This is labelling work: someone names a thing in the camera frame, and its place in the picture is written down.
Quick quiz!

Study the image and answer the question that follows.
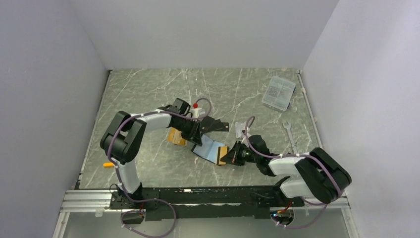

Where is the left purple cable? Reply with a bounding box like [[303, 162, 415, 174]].
[[106, 98, 212, 238]]

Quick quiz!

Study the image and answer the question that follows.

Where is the black leather card holder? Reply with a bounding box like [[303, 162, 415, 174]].
[[191, 134, 226, 165]]

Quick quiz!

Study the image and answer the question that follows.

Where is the silver wrench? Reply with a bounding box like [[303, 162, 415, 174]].
[[282, 121, 299, 154]]

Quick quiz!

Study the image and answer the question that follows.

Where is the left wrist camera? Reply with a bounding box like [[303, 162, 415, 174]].
[[190, 103, 201, 118]]

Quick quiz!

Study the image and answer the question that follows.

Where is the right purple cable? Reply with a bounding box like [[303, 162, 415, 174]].
[[244, 116, 344, 230]]

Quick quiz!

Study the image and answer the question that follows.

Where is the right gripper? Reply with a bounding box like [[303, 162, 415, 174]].
[[220, 141, 260, 166]]

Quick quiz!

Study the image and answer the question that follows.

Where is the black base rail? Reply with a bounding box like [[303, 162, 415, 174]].
[[109, 185, 304, 221]]

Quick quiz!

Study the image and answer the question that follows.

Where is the aluminium frame rail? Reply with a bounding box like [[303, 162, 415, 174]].
[[59, 189, 350, 213]]

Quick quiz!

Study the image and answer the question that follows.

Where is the purple cable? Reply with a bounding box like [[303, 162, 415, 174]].
[[244, 116, 344, 230], [106, 98, 212, 238]]

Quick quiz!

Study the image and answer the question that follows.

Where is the black card stack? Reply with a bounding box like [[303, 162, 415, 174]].
[[200, 116, 229, 133]]

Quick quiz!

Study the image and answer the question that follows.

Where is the clear plastic screw box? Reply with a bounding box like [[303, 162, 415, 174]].
[[262, 76, 296, 111]]

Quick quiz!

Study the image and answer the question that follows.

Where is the silver card stack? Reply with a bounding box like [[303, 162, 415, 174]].
[[235, 122, 249, 139]]

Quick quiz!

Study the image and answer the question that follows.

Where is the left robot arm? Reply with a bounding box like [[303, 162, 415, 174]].
[[100, 98, 209, 208]]

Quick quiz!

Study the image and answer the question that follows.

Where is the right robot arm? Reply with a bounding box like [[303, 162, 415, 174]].
[[216, 135, 352, 206]]

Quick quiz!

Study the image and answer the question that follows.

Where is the gold card stack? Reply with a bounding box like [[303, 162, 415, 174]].
[[167, 127, 186, 146]]

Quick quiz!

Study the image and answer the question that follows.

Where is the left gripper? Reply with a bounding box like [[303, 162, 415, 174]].
[[173, 118, 202, 147]]

